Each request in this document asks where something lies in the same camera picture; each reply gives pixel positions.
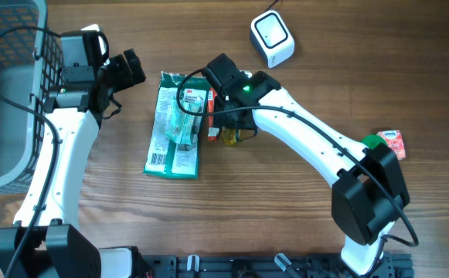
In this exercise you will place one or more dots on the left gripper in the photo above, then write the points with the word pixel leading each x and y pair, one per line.
pixel 122 79

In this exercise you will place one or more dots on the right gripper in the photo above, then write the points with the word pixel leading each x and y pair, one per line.
pixel 220 120

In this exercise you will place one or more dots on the yellow liquid bottle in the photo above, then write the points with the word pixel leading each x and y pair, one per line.
pixel 230 136

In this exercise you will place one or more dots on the red stick sachet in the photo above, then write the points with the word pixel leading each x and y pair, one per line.
pixel 212 131

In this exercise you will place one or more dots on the mint green wipes pack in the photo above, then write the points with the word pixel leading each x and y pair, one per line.
pixel 182 128

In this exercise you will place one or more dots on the green 3M gloves package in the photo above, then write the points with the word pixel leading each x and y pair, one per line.
pixel 165 158

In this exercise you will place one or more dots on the green lid round container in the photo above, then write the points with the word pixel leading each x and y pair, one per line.
pixel 373 140

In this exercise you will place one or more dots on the orange Kleenex tissue pack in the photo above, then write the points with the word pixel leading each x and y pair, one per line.
pixel 394 141

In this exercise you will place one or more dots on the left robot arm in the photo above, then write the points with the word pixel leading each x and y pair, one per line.
pixel 44 239

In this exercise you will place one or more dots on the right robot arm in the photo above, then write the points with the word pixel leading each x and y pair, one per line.
pixel 368 188

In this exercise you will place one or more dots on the white barcode scanner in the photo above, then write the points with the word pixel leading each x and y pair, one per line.
pixel 271 38

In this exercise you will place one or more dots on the grey plastic mesh basket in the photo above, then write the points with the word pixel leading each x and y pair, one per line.
pixel 29 63

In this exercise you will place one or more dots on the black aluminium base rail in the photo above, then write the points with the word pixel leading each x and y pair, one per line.
pixel 239 266

